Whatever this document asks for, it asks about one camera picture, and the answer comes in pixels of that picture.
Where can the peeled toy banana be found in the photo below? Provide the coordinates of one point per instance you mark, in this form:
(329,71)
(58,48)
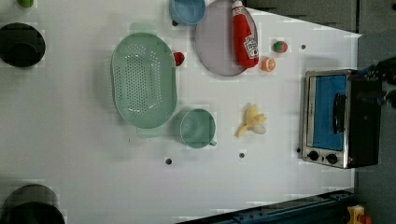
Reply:
(253,122)

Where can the green mug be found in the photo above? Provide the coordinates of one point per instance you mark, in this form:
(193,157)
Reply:
(197,129)

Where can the small red toy fruit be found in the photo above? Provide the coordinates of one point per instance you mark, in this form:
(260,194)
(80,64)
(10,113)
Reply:
(179,58)

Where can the green perforated colander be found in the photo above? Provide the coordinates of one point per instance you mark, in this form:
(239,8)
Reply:
(144,80)

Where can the lilac round plate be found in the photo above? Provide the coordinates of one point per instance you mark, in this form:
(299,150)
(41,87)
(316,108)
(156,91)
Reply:
(214,39)

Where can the red ketchup bottle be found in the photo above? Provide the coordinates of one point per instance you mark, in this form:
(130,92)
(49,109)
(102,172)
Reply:
(245,45)

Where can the toy orange half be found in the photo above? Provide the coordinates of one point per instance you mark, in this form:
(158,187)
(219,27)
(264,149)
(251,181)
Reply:
(268,64)

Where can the blue bowl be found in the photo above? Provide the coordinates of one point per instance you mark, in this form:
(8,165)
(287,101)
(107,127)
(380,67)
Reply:
(186,12)

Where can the red green toy fruit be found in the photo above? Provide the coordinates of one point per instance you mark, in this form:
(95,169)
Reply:
(280,46)

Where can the silver black toaster oven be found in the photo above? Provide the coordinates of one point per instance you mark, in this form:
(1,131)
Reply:
(341,119)

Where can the black round base upper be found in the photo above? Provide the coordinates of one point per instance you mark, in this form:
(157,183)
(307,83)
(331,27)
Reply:
(21,45)

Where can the black round base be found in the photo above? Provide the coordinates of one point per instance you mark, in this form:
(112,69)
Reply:
(32,204)
(21,45)

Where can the black round base lower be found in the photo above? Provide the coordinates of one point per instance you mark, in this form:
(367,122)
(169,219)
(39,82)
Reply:
(32,204)

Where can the yellow red clamp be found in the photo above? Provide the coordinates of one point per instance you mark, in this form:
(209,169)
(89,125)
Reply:
(357,215)

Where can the small green object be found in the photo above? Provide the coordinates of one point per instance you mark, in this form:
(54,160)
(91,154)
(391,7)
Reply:
(26,3)

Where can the blue metal frame rail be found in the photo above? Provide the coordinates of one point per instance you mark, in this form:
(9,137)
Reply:
(326,208)

